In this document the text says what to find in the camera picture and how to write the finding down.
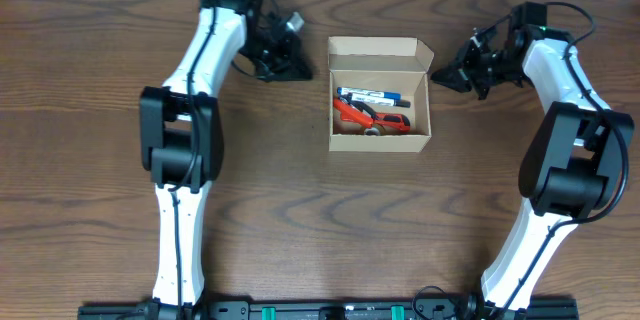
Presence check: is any cardboard box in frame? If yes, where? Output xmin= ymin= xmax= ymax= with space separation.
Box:
xmin=328 ymin=36 xmax=434 ymax=153

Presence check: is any blue whiteboard marker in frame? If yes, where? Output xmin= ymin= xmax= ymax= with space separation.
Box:
xmin=336 ymin=87 xmax=402 ymax=100

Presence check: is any black whiteboard marker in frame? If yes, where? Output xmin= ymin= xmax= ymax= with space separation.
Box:
xmin=346 ymin=93 xmax=411 ymax=108

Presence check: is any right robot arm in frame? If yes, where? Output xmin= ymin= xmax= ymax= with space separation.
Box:
xmin=431 ymin=2 xmax=634 ymax=319

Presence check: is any red utility knife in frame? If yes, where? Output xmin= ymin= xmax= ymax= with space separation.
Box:
xmin=373 ymin=113 xmax=411 ymax=134

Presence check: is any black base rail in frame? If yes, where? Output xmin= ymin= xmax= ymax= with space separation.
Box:
xmin=77 ymin=294 xmax=580 ymax=320

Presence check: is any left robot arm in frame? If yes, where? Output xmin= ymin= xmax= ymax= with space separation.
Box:
xmin=130 ymin=0 xmax=312 ymax=319

